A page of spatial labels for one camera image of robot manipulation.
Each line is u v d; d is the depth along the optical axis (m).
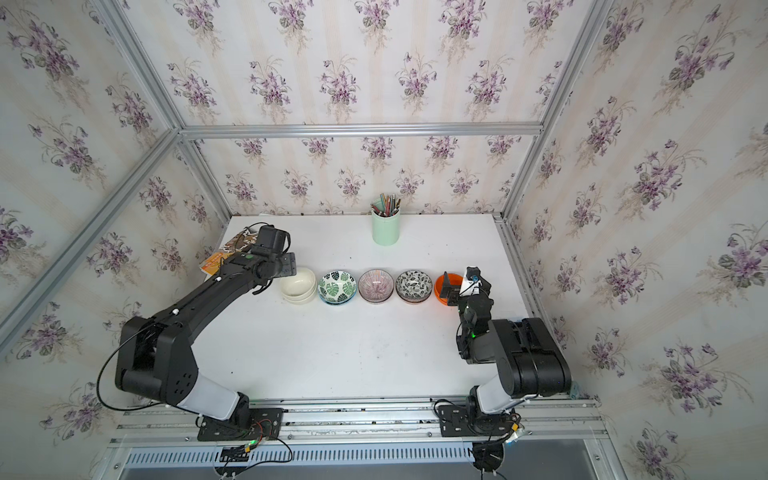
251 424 0.72
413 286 0.96
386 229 1.09
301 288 0.93
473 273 0.75
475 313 0.68
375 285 0.96
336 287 0.96
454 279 0.90
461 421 0.73
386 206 1.05
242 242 1.10
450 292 0.81
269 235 0.68
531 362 0.44
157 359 0.42
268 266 0.65
